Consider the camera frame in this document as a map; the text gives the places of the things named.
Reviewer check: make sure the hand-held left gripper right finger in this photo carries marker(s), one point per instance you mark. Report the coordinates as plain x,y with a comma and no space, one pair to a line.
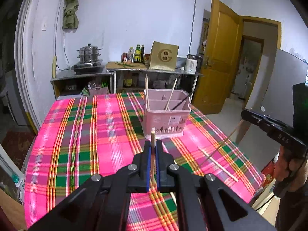
158,173

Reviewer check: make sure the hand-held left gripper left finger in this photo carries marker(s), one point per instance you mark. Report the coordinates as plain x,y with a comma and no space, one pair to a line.
147,173

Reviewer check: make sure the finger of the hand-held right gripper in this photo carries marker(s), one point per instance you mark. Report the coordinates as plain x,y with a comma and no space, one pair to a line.
253,121
276,123

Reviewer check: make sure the light wooden chopstick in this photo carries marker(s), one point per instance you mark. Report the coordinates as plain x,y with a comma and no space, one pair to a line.
221,167
172,92
223,142
146,89
153,139

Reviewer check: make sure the pink plastic utensil basket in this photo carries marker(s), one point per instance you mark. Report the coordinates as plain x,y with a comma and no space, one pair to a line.
166,122

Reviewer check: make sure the red cardboard box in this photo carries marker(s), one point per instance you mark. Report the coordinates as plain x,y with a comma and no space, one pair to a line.
269,174

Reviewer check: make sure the grey refrigerator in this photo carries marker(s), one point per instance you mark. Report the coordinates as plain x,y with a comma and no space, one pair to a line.
274,81

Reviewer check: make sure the pink plaid tablecloth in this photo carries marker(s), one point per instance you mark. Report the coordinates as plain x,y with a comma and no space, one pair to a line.
84,144

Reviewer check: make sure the yellow wooden door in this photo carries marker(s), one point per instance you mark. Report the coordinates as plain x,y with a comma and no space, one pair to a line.
216,57

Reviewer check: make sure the white electric kettle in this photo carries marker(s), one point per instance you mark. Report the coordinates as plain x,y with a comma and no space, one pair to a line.
191,65

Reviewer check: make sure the pink storage basket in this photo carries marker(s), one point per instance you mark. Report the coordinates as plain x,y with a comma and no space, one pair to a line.
98,90

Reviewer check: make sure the long steel counter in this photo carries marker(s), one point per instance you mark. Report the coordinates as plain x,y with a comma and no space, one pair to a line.
144,70

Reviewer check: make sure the golden cardboard box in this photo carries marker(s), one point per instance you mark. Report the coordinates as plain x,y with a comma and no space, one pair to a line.
163,56

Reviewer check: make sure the wooden cutting board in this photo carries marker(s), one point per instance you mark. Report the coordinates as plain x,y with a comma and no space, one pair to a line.
113,65

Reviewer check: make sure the brown sauce jar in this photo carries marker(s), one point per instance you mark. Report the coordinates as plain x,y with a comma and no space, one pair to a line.
147,59

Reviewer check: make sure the red sauce jar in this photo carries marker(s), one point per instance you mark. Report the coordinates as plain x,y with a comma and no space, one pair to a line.
124,57

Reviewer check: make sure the green oil bottle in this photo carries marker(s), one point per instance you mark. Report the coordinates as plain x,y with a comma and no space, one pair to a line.
137,55

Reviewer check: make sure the clear plastic bottle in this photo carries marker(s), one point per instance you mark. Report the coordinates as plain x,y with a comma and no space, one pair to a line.
130,55

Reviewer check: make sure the dark sauce bottle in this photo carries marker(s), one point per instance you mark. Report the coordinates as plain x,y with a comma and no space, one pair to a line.
142,53

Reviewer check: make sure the steel counter with stove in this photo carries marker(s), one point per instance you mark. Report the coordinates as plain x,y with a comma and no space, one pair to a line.
72,75

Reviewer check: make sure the steel steamer pot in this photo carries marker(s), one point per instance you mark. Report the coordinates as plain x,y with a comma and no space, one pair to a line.
89,54

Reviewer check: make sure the wooden rolling pin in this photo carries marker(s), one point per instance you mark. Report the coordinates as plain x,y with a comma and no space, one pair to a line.
54,67

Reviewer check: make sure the brown wooden board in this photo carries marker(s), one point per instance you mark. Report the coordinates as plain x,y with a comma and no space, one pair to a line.
9,211

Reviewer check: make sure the green hanging curtain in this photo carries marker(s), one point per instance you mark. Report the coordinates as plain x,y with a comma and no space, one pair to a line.
71,7

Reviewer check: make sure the yellow door frame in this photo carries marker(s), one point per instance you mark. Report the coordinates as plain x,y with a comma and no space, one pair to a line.
264,22

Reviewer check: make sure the wall poster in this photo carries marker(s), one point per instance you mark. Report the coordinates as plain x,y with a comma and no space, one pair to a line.
205,31

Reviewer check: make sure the white sliding door frame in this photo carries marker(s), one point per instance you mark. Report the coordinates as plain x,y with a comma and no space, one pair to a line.
26,53

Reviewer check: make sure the white wall switch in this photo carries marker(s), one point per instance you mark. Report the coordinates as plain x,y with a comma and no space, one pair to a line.
43,26

